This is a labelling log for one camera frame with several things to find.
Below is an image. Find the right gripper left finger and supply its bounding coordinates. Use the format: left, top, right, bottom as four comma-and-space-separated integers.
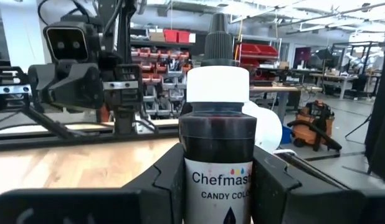
0, 142, 185, 224

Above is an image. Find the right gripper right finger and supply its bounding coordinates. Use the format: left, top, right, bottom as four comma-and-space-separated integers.
252, 145, 385, 224

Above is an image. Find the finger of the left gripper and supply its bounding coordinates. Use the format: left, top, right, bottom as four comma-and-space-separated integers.
49, 62, 105, 111
27, 64, 61, 105

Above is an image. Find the large black candy color bottle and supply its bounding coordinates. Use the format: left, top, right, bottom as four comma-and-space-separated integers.
178, 12, 258, 224

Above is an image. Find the red grey parts bin rack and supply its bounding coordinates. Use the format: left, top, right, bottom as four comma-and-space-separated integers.
130, 27, 195, 121

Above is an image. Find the blue plastic crate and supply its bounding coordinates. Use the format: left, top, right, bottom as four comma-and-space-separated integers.
281, 124, 293, 146

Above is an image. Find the orange black shop vacuum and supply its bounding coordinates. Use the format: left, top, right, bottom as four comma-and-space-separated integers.
287, 99, 343, 153

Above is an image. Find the white spotlight lamp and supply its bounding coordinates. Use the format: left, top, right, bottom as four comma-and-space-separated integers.
241, 100, 298, 156

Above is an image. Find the wooden work table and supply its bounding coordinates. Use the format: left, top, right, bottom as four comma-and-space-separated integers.
249, 84, 323, 125

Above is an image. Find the black fabric divider screen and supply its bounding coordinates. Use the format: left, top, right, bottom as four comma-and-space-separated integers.
363, 24, 385, 184

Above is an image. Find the white work table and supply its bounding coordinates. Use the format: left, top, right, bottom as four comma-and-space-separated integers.
309, 70, 383, 100

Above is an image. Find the shelf with red bins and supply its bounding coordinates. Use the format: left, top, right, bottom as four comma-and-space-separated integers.
234, 35, 282, 83

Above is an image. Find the dark computer monitor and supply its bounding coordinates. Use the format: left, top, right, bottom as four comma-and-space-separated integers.
293, 46, 311, 68

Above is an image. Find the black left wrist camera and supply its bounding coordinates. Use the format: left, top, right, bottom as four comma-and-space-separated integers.
42, 21, 102, 65

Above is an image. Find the black aluminium table frame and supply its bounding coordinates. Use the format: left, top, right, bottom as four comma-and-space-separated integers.
0, 104, 351, 191

